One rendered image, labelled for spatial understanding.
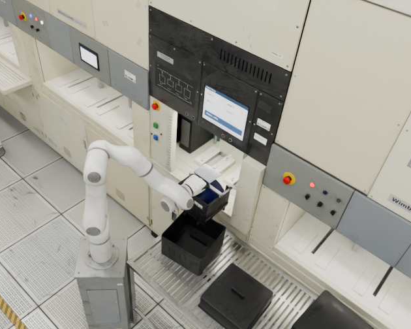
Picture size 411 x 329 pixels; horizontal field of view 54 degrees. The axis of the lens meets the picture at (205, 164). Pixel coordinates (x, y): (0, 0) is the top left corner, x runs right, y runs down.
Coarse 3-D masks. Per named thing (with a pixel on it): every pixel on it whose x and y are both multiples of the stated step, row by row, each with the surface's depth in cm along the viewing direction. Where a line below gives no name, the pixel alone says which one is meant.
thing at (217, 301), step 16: (224, 272) 224; (240, 272) 225; (208, 288) 217; (224, 288) 217; (240, 288) 218; (256, 288) 219; (208, 304) 211; (224, 304) 210; (240, 304) 211; (256, 304) 212; (224, 320) 208; (240, 320) 205; (256, 320) 215
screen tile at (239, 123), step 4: (228, 104) 206; (232, 104) 205; (228, 108) 208; (232, 108) 206; (236, 108) 204; (236, 112) 205; (240, 112) 204; (244, 112) 202; (224, 116) 213; (228, 116) 211; (232, 116) 209; (240, 116) 205; (244, 116) 203; (228, 120) 212; (232, 120) 210; (236, 120) 208; (240, 120) 206; (236, 124) 210; (240, 124) 208
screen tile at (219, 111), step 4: (208, 92) 212; (208, 96) 213; (212, 96) 211; (216, 96) 210; (212, 100) 213; (216, 100) 211; (224, 100) 207; (208, 104) 217; (212, 104) 215; (220, 104) 211; (208, 108) 218; (212, 108) 216; (216, 108) 214; (220, 108) 212; (216, 112) 216; (220, 112) 213
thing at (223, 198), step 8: (200, 168) 223; (208, 168) 224; (200, 176) 219; (208, 176) 219; (216, 176) 220; (216, 192) 222; (224, 192) 226; (200, 200) 220; (216, 200) 220; (224, 200) 233; (192, 208) 229; (200, 208) 223; (208, 208) 221; (216, 208) 229; (224, 208) 243; (192, 216) 233; (200, 216) 227; (208, 216) 226
